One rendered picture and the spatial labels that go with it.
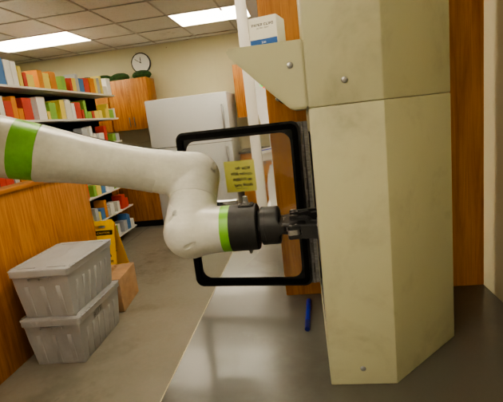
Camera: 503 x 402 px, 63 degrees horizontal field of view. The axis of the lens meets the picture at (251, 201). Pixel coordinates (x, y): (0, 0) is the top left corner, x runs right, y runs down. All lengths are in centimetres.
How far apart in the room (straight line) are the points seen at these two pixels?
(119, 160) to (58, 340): 223
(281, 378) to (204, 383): 14
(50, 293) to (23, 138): 207
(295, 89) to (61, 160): 46
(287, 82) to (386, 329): 43
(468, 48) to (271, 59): 56
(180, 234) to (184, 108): 499
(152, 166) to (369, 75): 45
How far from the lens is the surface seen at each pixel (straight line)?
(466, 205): 110
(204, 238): 78
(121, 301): 352
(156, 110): 585
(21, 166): 87
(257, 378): 81
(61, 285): 279
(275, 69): 64
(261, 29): 75
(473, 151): 108
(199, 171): 84
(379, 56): 65
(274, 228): 77
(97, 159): 85
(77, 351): 298
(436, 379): 82
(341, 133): 64
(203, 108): 566
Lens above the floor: 140
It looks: 11 degrees down
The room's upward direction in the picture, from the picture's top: 7 degrees counter-clockwise
